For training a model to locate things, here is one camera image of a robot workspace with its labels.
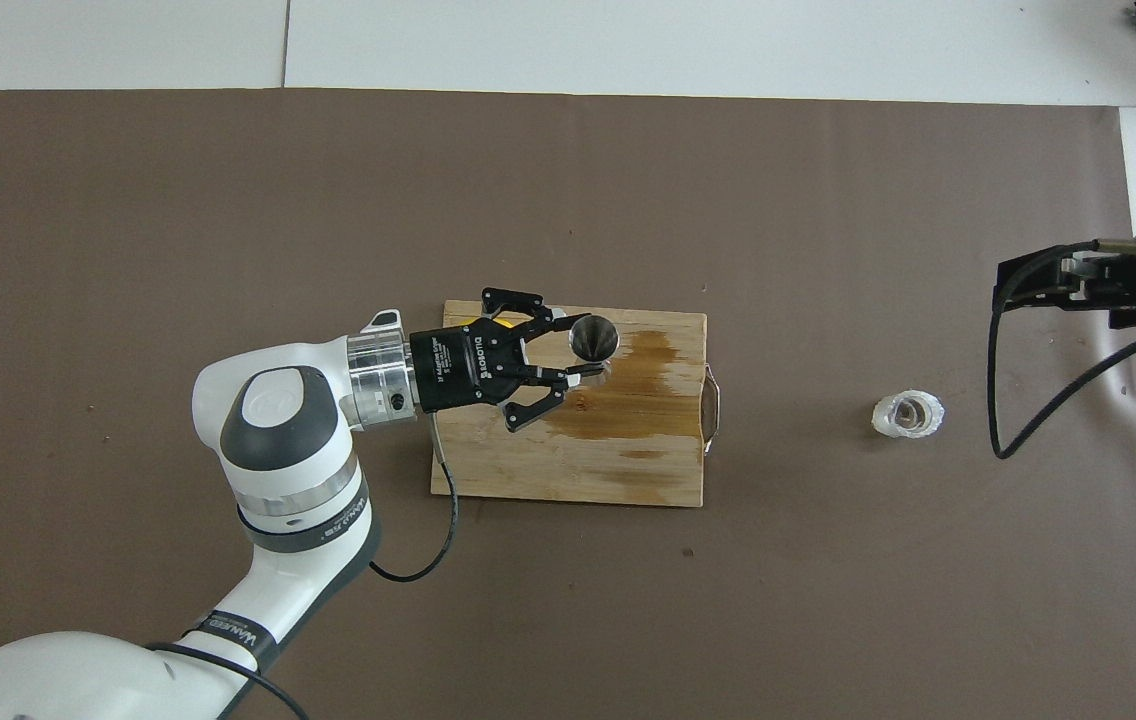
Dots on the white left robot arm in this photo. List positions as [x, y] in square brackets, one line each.
[278, 480]

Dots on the wooden cutting board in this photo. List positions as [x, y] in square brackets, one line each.
[528, 470]

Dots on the steel double jigger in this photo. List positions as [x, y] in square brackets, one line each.
[593, 338]

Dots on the yellow lemon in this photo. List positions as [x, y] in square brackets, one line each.
[500, 321]

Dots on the brown paper table mat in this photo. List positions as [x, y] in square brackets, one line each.
[628, 200]

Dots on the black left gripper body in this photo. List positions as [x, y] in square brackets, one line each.
[463, 368]

